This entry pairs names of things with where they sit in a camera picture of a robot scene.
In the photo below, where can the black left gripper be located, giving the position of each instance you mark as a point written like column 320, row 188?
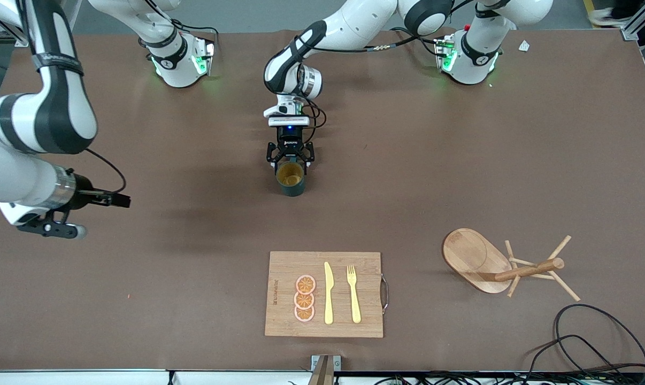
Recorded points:
column 290, row 141

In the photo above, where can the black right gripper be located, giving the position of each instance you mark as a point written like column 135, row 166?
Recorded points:
column 83, row 196

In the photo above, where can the dark teal cup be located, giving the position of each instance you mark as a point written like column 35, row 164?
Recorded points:
column 290, row 184

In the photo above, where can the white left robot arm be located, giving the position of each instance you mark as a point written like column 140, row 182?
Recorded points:
column 354, row 21

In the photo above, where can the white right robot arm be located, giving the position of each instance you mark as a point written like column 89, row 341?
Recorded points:
column 12, row 176

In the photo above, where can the wooden cutting board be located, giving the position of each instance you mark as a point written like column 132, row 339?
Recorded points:
column 285, row 267

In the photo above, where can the orange slice toy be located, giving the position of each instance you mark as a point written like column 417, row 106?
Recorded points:
column 305, row 284

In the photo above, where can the circuit box with green light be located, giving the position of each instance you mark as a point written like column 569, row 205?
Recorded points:
column 444, row 53
column 205, row 56

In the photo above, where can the yellow plastic knife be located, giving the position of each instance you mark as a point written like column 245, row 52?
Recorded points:
column 329, row 299

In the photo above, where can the yellow plastic fork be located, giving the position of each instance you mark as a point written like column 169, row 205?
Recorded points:
column 354, row 305

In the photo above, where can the wooden mug tree stand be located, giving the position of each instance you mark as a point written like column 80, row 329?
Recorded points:
column 469, row 256

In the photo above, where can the white paper scrap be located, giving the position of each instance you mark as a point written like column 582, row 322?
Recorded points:
column 524, row 46

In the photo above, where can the person in dark clothes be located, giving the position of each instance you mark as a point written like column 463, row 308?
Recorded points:
column 622, row 8

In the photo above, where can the metal table bracket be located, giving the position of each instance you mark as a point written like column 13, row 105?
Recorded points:
column 325, row 366

